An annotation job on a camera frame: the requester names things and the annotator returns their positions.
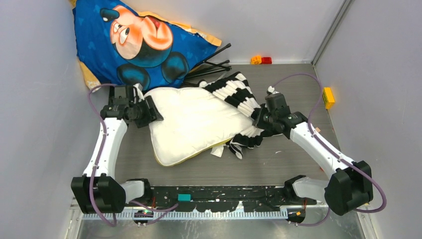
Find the aluminium frame rail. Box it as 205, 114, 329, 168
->
69, 184, 371, 221

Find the black folded tripod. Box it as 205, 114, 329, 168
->
181, 43, 232, 87

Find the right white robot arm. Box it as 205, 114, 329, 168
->
253, 86, 373, 216

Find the black white striped pillowcase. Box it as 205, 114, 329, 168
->
199, 72, 282, 159

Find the yellow toy block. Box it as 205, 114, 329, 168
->
322, 87, 335, 110

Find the white pillow yellow edge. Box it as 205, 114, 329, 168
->
146, 87, 252, 166

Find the orange toy block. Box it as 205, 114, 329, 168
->
250, 55, 262, 65

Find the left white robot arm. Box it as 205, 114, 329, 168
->
71, 83, 163, 214

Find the teal small block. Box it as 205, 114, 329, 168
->
178, 194, 192, 202

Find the red toy block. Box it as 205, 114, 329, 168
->
261, 57, 272, 64

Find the blue cartoon mouse pillow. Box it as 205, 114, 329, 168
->
70, 0, 221, 91

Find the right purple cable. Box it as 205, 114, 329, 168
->
268, 73, 387, 227

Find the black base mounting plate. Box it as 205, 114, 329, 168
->
141, 186, 316, 213

